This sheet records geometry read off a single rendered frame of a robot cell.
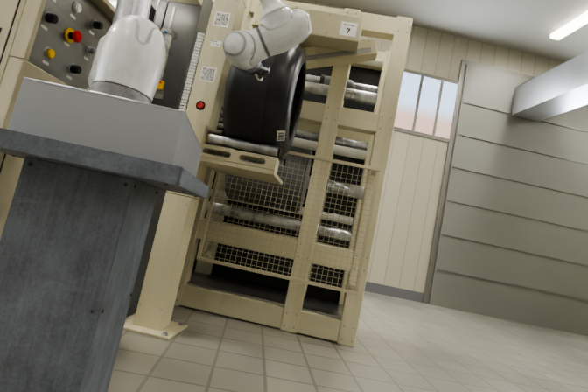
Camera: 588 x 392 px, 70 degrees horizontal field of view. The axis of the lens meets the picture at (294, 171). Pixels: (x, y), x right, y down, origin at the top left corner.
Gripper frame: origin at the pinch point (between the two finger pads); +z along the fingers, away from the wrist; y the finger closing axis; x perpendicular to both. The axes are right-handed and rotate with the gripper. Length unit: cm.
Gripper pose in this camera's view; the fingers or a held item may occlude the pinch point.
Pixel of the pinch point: (259, 75)
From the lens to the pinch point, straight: 173.1
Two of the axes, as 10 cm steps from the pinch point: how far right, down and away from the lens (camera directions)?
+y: -9.8, -1.9, 1.0
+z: 1.0, 0.1, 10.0
